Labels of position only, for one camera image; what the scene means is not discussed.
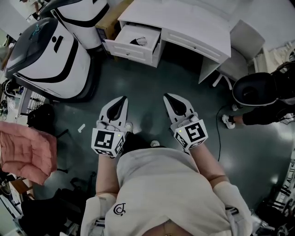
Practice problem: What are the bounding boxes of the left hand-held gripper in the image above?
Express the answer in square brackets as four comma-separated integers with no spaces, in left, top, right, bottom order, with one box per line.
[91,95,129,159]

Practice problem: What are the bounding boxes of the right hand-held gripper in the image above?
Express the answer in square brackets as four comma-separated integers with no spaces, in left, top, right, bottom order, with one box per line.
[163,93,209,151]

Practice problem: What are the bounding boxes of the white drawer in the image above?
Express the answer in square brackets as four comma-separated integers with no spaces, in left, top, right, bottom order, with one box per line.
[105,23,162,68]

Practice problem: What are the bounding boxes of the person's right forearm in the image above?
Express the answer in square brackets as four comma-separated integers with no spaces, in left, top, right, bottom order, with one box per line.
[188,144,229,186]

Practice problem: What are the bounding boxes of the person's left forearm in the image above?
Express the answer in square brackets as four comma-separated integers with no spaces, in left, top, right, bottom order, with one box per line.
[95,152,121,200]

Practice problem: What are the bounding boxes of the white desk with drawers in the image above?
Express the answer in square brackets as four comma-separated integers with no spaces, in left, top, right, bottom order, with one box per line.
[117,0,232,85]

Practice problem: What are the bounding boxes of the person's black trousers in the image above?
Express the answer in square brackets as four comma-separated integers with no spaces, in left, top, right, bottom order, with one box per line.
[121,132,152,155]

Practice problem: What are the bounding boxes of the black bag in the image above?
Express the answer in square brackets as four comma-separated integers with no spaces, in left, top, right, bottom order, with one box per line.
[26,103,56,137]

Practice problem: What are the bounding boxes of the person's beige shirt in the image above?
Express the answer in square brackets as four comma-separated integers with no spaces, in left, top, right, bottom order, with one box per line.
[80,147,254,236]

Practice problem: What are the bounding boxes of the brown cardboard box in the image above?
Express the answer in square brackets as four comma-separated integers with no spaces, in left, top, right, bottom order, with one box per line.
[95,0,135,42]

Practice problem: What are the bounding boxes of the grey chair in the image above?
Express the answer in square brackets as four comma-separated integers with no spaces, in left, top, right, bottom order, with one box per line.
[211,19,266,90]

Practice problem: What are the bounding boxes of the pink quilted cushion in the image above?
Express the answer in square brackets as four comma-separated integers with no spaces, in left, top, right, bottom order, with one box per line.
[0,121,58,186]

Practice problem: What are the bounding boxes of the white shelf rack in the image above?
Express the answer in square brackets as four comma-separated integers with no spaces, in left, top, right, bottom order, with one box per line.
[253,41,295,75]

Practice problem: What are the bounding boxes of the black floor cable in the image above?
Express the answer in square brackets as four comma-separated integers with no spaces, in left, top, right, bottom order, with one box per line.
[215,106,231,162]

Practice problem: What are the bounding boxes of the white black robot with teal strap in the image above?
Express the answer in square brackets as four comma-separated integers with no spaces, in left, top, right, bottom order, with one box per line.
[3,17,92,100]

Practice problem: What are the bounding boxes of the teal strap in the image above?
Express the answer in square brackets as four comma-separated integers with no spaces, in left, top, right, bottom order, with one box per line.
[31,24,42,37]

